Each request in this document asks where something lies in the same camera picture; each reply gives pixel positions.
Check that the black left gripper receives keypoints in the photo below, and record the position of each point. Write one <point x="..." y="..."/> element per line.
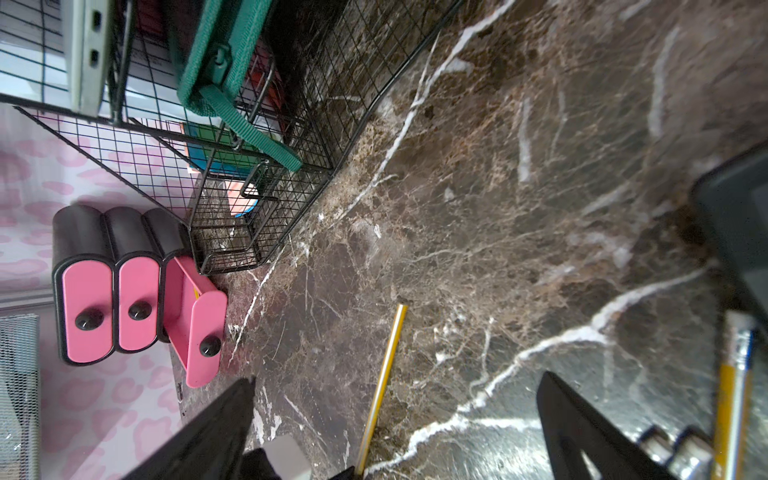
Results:
<point x="280" y="458"/>

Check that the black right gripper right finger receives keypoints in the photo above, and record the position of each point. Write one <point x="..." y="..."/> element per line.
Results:
<point x="574" y="430"/>

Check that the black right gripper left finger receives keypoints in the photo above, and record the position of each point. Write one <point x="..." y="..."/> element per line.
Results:
<point x="211" y="445"/>

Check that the pink bottom drawer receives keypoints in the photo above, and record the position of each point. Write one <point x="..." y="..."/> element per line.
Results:
<point x="194" y="320"/>

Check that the black pink drawer cabinet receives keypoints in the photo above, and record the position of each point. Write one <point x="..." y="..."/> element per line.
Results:
<point x="82" y="232"/>

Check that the pink top drawer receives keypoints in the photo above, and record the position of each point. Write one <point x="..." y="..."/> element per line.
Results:
<point x="86" y="294"/>

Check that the pink folder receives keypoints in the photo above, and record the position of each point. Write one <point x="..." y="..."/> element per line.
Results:
<point x="242" y="198"/>

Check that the black calculator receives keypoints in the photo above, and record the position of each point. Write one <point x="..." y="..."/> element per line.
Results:
<point x="731" y="205"/>

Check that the white side wire basket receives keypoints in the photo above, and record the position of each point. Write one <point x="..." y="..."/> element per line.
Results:
<point x="20" y="397"/>

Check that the black wire file rack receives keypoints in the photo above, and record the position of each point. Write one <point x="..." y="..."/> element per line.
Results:
<point x="321" y="69"/>

